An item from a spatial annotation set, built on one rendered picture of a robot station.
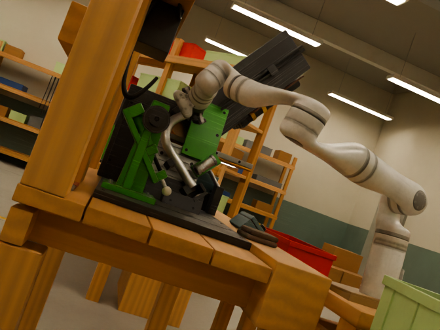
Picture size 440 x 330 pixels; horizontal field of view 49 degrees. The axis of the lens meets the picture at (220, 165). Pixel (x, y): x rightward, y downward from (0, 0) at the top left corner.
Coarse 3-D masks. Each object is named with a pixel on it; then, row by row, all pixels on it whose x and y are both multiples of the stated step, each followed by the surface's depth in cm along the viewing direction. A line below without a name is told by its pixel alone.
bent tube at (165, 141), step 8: (176, 120) 159; (168, 128) 157; (168, 136) 157; (168, 144) 156; (168, 152) 156; (176, 152) 157; (176, 160) 155; (176, 168) 156; (184, 168) 156; (184, 176) 155; (192, 184) 155
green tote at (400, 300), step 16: (384, 288) 90; (400, 288) 84; (416, 288) 90; (384, 304) 88; (400, 304) 83; (416, 304) 78; (432, 304) 74; (384, 320) 86; (400, 320) 81; (416, 320) 77; (432, 320) 74
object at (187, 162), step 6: (174, 144) 162; (162, 150) 160; (180, 150) 162; (156, 156) 159; (162, 156) 160; (180, 156) 162; (186, 156) 162; (162, 162) 160; (186, 162) 162; (192, 162) 162; (156, 168) 159; (162, 168) 159; (174, 168) 161; (168, 174) 159; (174, 174) 160; (192, 174) 162; (180, 180) 160
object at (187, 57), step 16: (176, 48) 489; (192, 48) 484; (144, 64) 580; (160, 64) 545; (176, 64) 515; (192, 64) 464; (208, 64) 453; (144, 80) 509; (160, 80) 490; (176, 80) 482; (192, 80) 525; (272, 112) 460; (240, 128) 427; (256, 128) 447; (224, 144) 425; (256, 144) 458; (256, 160) 459; (240, 176) 447; (240, 192) 454; (224, 208) 460
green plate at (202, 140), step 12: (216, 108) 167; (216, 120) 166; (192, 132) 163; (204, 132) 164; (216, 132) 165; (192, 144) 162; (204, 144) 163; (216, 144) 165; (192, 156) 161; (204, 156) 162
